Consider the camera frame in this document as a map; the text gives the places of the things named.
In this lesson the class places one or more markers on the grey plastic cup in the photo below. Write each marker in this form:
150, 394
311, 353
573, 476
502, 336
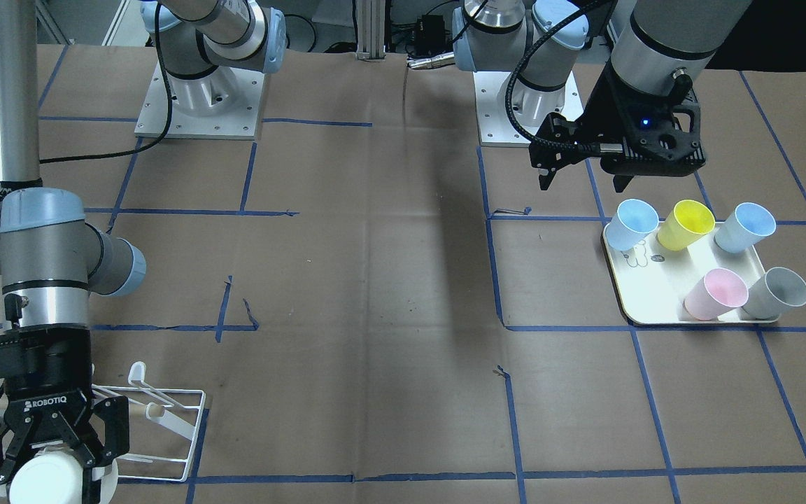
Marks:
778, 291

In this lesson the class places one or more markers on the cream rabbit print tray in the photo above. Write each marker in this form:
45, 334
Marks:
652, 282

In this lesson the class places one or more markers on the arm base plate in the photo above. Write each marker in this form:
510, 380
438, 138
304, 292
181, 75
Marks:
224, 105
530, 107

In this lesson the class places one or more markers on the black power adapter box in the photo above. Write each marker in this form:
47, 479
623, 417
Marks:
429, 35

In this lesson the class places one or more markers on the white plastic cup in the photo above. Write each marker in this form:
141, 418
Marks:
55, 476

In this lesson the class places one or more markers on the yellow plastic cup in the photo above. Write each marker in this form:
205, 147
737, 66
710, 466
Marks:
688, 222

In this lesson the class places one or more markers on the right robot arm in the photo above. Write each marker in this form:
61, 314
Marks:
327, 287

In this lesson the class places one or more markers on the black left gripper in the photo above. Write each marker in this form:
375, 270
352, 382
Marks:
603, 106

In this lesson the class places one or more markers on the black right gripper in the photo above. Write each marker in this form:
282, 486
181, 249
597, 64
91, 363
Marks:
50, 374

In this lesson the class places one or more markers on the wooden rack dowel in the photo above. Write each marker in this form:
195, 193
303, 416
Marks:
154, 411

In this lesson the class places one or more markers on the light blue plastic cup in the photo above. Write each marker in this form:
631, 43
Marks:
632, 222

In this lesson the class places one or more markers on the white wire cup rack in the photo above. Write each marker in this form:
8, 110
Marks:
162, 449

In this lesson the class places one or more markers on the pink plastic cup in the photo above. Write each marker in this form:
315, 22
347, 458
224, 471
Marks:
718, 292

